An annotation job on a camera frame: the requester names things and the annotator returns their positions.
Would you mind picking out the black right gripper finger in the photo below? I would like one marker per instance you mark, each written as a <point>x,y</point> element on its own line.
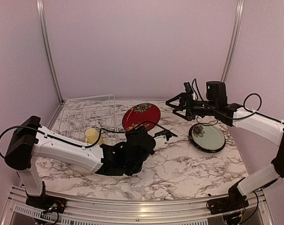
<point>180,97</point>
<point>180,113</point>

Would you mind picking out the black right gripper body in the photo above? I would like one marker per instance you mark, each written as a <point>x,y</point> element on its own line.
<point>201,110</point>

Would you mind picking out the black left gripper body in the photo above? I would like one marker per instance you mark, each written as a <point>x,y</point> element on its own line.
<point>129,133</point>

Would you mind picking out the red floral plate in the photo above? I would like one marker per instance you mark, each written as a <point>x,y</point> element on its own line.
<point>146,113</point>

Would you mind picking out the pale green flower plate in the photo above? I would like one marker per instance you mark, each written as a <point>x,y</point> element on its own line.
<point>208,138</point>

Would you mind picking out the black rimmed cream plate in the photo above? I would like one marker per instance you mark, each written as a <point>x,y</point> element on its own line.
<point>193,143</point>

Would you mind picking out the yellow ceramic mug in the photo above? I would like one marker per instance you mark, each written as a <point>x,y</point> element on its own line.
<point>93,136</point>

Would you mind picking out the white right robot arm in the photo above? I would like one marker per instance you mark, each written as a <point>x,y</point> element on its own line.
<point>237,116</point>

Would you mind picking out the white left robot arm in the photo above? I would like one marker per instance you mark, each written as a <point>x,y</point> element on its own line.
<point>30,140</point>

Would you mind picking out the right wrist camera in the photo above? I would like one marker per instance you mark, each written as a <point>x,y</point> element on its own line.
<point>188,88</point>

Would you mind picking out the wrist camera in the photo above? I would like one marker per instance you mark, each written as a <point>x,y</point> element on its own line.
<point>164,136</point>
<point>188,88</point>

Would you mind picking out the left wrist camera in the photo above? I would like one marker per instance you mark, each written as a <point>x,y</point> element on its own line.
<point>164,136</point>

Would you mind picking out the white wire dish rack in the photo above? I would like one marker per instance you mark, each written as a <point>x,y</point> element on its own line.
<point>80,114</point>

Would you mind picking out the aluminium front frame rail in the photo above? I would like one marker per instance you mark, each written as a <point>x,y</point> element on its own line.
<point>93,211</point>

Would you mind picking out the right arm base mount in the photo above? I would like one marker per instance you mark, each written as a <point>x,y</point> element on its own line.
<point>234,201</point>

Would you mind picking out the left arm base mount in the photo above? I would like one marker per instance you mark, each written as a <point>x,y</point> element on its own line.
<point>49,204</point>

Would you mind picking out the left aluminium corner post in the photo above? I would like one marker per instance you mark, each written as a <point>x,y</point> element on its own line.
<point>46,43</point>

